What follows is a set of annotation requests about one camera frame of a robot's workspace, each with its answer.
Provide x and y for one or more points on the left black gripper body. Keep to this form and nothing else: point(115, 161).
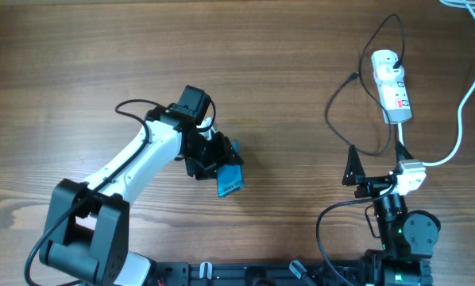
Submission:
point(212, 155)

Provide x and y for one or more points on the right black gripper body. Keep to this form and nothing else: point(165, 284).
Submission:
point(375, 182)

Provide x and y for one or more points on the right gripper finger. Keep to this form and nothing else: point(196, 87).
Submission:
point(401, 152)
point(354, 173)

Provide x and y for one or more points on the teal screen smartphone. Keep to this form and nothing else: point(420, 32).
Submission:
point(230, 178)

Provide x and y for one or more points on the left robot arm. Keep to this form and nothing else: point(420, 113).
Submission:
point(86, 233)

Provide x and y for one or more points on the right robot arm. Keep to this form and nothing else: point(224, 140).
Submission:
point(407, 237)

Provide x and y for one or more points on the white charger plug adapter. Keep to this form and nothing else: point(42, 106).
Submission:
point(386, 74)

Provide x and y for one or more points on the white power strip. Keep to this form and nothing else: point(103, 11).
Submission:
point(393, 97)

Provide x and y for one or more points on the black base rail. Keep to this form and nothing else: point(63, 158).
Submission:
point(257, 274)

